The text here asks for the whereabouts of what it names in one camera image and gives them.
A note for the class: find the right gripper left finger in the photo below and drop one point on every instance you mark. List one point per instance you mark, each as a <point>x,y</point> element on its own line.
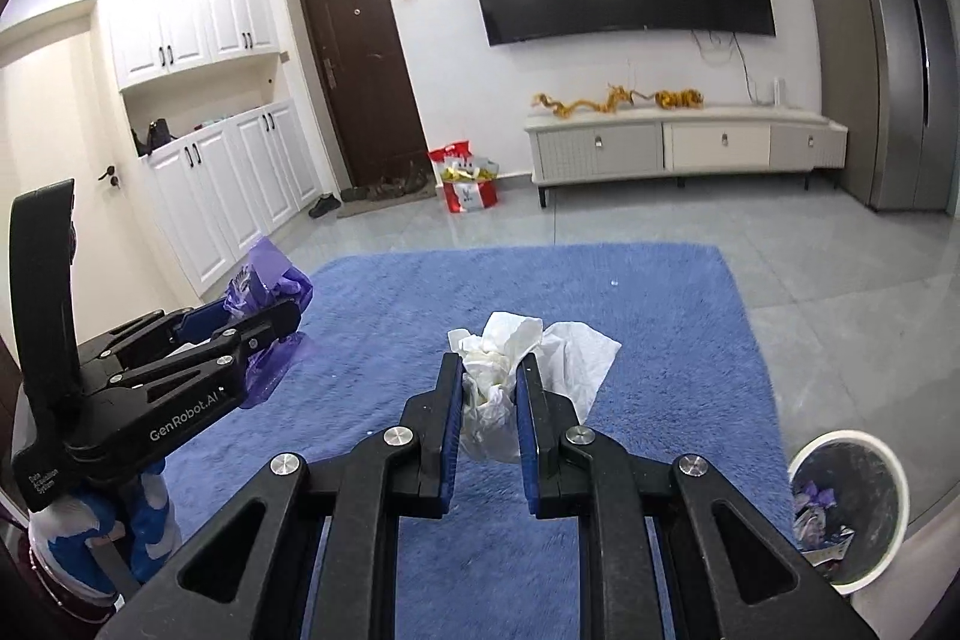
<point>309,550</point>

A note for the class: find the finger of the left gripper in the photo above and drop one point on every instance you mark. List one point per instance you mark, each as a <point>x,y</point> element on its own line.
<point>155,335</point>
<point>233,345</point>

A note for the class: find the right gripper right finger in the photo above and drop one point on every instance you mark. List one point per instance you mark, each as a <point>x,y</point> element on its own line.
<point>666,550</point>

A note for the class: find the purple plastic bag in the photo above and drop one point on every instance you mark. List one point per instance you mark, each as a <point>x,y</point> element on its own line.
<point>267,279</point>

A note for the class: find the white round trash bin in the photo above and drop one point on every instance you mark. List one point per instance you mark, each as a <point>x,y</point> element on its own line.
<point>851,507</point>

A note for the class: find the left blue white gloved hand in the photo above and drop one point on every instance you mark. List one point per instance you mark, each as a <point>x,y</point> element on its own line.
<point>140,519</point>

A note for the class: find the black shoes by door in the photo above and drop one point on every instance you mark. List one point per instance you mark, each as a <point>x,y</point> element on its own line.
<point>324,205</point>

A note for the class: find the black handbag on counter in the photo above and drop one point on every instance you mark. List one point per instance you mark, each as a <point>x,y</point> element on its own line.
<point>156,135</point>

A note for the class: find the dark brown door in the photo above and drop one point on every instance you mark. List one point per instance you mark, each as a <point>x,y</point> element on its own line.
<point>367,87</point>

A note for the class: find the red gift bag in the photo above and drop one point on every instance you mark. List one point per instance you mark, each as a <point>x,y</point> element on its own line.
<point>468,180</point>

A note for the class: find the white tv cabinet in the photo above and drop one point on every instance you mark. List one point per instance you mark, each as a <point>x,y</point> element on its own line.
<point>676,144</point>

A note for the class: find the golden dragon ornament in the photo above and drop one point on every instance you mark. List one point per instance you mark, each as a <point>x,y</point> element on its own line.
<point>618,96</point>

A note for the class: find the grey refrigerator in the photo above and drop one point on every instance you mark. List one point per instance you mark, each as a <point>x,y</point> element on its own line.
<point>890,75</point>

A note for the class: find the white wall cabinets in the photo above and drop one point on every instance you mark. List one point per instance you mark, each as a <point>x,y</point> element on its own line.
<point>240,167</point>

